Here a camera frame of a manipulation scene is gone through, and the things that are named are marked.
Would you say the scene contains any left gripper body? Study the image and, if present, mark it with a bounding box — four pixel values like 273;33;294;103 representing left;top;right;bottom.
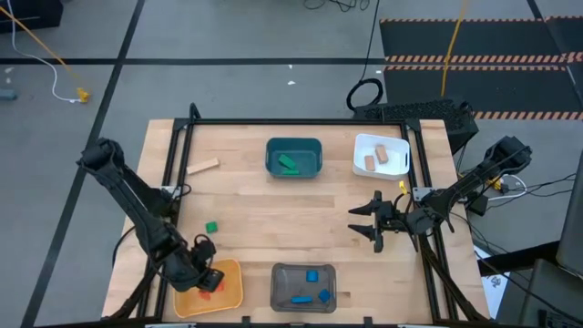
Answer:
190;245;226;293

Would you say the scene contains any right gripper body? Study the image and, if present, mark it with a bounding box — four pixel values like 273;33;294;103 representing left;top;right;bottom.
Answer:
372;190;412;254

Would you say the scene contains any long natural wood block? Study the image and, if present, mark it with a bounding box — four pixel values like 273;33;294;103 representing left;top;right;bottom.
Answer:
186;157;221;176

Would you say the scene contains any yellow plastic bin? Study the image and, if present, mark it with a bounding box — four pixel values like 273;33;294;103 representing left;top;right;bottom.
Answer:
172;258;244;319

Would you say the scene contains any white plastic bin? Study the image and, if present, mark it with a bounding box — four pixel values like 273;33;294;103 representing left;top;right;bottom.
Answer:
353;133;411;180

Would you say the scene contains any grey see-through plastic bin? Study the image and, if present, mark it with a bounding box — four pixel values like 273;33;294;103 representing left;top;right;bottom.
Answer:
269;262;338;314

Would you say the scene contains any black power adapter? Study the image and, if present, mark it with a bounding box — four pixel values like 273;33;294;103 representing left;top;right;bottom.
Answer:
466;195;491;218

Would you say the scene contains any teal plastic bin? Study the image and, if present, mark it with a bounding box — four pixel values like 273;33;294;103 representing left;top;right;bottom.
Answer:
265;137;323;179

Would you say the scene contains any white paper sheet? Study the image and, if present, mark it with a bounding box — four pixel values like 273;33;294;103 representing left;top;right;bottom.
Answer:
473;245;509;320

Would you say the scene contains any dark grey cabinet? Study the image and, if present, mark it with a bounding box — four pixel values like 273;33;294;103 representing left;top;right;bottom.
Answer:
495;259;583;328

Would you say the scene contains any grey monitor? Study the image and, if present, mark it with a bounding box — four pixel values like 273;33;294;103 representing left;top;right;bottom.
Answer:
556;149;583;279

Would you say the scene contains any black hazard-striped floor mat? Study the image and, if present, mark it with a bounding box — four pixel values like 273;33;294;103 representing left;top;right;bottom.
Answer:
379;16;583;122

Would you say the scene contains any black box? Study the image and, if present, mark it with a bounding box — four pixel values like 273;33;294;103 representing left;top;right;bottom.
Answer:
0;0;64;34

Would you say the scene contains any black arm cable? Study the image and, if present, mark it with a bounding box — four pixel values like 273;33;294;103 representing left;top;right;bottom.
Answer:
111;222;138;270

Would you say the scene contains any black metal table frame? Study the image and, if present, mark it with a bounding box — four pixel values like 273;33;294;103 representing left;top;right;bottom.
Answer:
107;102;488;327

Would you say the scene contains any black looped floor cable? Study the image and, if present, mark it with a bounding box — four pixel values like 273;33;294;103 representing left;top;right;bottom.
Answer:
345;0;385;113

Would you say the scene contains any yellow floor cable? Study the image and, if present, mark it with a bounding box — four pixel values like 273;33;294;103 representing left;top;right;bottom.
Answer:
0;5;86;92
439;0;471;98

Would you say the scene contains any black cable bundle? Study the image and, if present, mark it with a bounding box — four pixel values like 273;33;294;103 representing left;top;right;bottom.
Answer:
303;0;371;14

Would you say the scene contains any white floor cable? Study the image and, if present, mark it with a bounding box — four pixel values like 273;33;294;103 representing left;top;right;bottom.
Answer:
6;0;81;104

